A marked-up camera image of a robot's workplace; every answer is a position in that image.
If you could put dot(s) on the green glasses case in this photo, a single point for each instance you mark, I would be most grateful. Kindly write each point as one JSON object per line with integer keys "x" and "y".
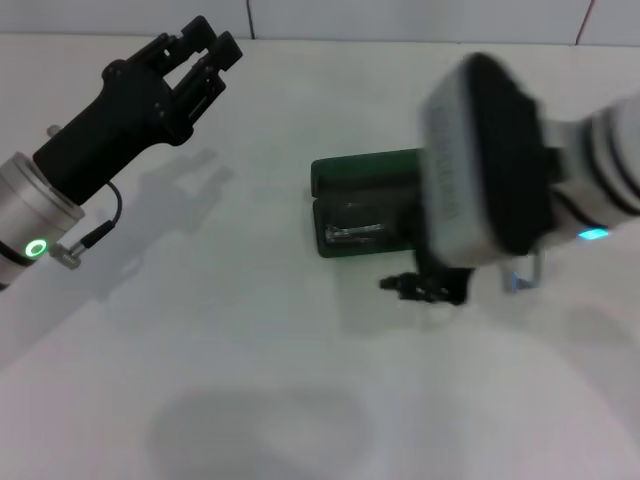
{"x": 360, "y": 170}

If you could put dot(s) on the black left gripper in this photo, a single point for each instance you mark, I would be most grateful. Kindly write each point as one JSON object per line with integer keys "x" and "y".
{"x": 110, "y": 131}

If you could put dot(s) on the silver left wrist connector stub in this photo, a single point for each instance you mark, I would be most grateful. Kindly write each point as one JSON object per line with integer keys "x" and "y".
{"x": 52, "y": 130}

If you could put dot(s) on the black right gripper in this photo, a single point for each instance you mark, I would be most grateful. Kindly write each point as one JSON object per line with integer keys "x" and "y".
{"x": 450, "y": 285}

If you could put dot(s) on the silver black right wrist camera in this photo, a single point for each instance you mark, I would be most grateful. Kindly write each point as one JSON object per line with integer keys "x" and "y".
{"x": 490, "y": 165}

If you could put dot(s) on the clear white glasses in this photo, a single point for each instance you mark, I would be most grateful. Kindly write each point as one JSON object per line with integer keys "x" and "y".
{"x": 350, "y": 231}

